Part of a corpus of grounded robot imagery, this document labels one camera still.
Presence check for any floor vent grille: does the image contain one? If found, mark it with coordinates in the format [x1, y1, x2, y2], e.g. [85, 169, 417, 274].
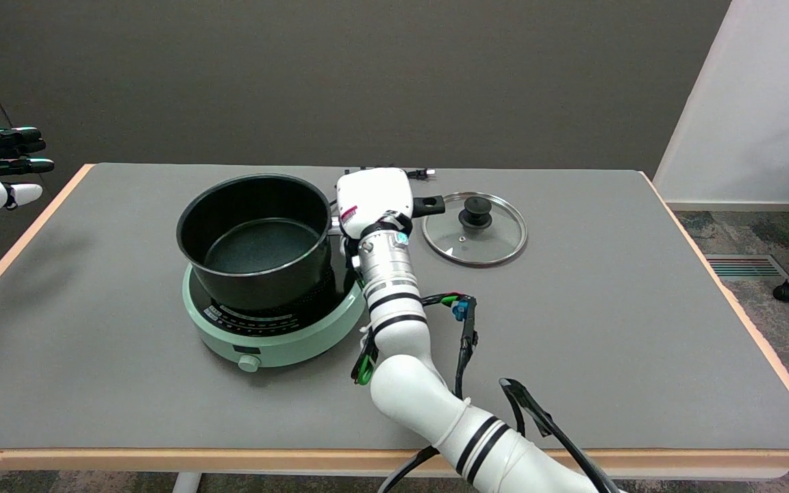
[704, 255, 789, 280]

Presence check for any multicoloured wrist cable bundle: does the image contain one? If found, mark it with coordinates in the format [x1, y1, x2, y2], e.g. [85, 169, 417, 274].
[351, 292, 479, 399]

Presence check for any glass pot lid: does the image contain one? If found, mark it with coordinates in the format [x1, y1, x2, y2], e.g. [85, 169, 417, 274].
[422, 192, 529, 268]

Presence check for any black soup pot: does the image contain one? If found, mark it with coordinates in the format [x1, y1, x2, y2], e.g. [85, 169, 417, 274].
[176, 173, 447, 313]

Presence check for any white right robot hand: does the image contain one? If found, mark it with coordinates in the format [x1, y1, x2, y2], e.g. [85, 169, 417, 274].
[335, 168, 415, 240]

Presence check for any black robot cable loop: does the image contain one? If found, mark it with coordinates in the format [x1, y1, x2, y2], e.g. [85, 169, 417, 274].
[377, 377, 623, 493]

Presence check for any grey table mat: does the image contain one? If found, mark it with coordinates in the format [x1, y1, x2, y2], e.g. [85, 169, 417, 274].
[0, 164, 789, 451]

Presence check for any green round induction stove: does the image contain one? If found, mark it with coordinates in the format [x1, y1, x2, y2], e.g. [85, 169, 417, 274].
[182, 264, 368, 373]

